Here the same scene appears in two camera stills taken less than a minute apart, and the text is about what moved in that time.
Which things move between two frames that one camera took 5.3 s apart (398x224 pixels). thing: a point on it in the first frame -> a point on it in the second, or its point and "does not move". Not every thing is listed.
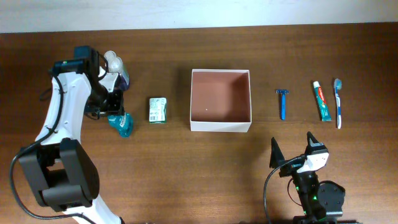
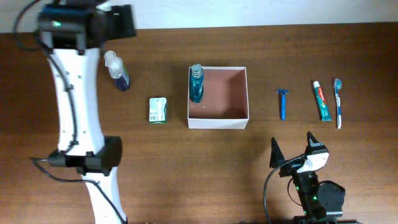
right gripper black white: x=277 y=157 does not move
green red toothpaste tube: x=325 y=113 does not move
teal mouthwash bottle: x=124 y=122 -> x=196 y=83
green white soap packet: x=158 y=110 does not move
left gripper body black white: x=104 y=102 -> x=118 y=27
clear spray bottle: x=115 y=65 does not move
